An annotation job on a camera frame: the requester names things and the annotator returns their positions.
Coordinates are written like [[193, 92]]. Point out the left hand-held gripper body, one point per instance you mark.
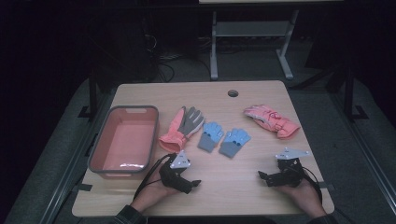
[[174, 175]]

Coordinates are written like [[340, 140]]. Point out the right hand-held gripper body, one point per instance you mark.
[[289, 174]]

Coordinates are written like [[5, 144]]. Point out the pink glove with grey palm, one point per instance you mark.
[[177, 133]]

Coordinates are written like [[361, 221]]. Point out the blue glove with grey cuff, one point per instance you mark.
[[210, 137], [233, 143]]

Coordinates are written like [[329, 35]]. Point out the pink printed ski glove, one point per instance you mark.
[[274, 123]]

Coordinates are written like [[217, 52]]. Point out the pink basin with grey rim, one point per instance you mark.
[[124, 146]]

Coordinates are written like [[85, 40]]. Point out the person's left hand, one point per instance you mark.
[[152, 193]]

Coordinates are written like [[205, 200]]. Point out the person's right hand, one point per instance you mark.
[[306, 199]]

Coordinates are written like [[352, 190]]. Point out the black tape strip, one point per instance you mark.
[[84, 187], [327, 186]]

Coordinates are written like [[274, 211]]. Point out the black metal stand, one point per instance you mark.
[[92, 93], [350, 93]]

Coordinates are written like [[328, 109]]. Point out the grey metal floor rail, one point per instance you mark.
[[367, 149], [67, 174]]

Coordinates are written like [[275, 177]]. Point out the white metal table frame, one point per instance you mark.
[[250, 29]]

